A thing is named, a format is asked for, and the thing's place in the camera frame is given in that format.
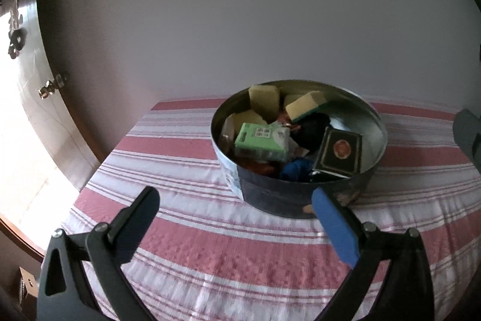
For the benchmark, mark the large yellow sponge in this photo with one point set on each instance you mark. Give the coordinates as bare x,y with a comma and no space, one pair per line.
235,121

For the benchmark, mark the red snack pouch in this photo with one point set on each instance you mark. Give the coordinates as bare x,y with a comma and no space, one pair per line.
264,167

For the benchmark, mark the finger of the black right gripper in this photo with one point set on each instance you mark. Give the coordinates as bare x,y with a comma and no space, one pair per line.
466,130

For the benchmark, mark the yellow green scrub sponge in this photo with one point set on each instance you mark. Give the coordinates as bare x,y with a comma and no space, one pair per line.
305,105

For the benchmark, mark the round metal tin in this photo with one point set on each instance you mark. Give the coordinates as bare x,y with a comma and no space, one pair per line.
347,111

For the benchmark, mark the pink striped tablecloth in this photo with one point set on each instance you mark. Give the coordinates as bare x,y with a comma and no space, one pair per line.
210,256

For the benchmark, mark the yellow sponge block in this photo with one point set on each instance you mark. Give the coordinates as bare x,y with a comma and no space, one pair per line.
265,100

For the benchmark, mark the green tissue pack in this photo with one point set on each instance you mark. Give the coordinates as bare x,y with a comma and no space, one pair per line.
263,142

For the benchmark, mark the brass door handle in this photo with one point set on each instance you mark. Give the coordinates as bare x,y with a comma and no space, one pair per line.
51,86

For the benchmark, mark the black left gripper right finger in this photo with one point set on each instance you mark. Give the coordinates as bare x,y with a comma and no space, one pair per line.
406,292

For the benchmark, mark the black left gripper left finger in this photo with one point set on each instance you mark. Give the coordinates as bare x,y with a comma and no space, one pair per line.
64,290

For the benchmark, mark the blue cloth ball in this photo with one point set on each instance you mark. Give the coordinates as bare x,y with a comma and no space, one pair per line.
297,170

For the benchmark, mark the black cloth ball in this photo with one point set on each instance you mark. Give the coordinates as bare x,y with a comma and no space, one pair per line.
310,131

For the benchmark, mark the black square box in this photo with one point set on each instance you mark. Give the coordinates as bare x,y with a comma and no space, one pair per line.
339,154

